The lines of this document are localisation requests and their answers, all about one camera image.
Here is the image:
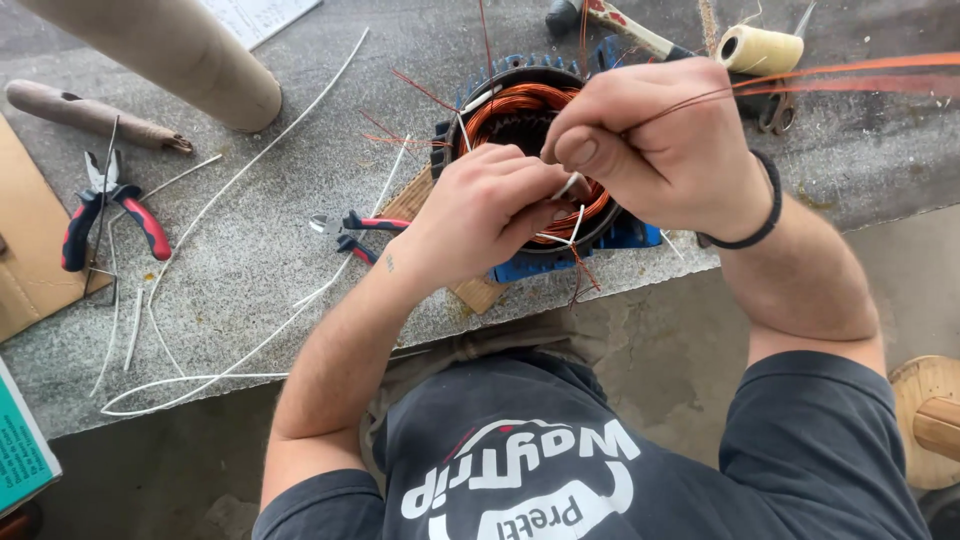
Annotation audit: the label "person's left hand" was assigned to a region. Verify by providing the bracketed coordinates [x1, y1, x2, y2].
[386, 142, 580, 295]

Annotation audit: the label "long white insulation tubing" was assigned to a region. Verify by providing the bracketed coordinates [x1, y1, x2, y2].
[99, 26, 372, 418]

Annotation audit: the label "wooden board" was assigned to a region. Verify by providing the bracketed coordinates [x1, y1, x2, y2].
[378, 165, 513, 316]

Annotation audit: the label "teal printed box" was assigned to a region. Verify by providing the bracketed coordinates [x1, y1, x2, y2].
[0, 355, 64, 519]

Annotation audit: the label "dark metal scissors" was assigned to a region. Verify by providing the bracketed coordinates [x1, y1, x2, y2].
[729, 0, 820, 137]

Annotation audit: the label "blue finned motor stator housing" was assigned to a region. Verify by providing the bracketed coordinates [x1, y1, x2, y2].
[429, 33, 664, 285]

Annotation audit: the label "black wrist band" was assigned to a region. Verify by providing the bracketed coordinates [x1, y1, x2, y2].
[695, 149, 784, 251]

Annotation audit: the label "thin copper wire strand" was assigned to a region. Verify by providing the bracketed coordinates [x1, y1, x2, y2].
[621, 51, 960, 138]

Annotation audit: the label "brown cardboard sheet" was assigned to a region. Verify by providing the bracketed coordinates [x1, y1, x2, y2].
[0, 112, 115, 345]

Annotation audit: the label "white printed paper sheet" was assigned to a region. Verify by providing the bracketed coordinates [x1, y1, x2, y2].
[198, 0, 324, 52]

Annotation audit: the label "short white tubing piece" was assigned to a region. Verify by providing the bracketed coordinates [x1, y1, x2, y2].
[123, 288, 144, 373]

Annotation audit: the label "red black combination pliers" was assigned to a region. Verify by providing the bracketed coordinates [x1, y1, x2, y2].
[61, 149, 174, 273]

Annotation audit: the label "brown wooden tool handle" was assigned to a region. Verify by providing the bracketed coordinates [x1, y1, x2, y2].
[5, 78, 195, 156]

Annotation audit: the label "wooden handled hammer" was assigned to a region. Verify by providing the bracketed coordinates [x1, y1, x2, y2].
[544, 0, 699, 63]

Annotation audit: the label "dark printed t-shirt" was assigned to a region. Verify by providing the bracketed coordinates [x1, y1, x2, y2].
[251, 348, 933, 540]

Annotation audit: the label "curved white tubing piece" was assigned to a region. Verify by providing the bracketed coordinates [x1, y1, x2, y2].
[89, 216, 122, 399]

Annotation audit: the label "cream twine spool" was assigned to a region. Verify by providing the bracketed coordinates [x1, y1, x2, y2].
[714, 24, 806, 77]

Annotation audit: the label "large cardboard tube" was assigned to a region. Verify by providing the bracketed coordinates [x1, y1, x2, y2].
[15, 0, 285, 135]

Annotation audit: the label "red black side cutters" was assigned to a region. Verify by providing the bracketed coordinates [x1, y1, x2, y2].
[309, 210, 413, 267]

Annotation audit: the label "copper stator winding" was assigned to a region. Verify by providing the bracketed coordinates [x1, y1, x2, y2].
[460, 81, 613, 246]

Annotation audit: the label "medium white insulation tubing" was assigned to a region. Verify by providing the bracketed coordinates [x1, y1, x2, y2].
[291, 134, 413, 309]

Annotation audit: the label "person's right hand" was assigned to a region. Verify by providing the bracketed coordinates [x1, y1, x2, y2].
[540, 58, 774, 243]

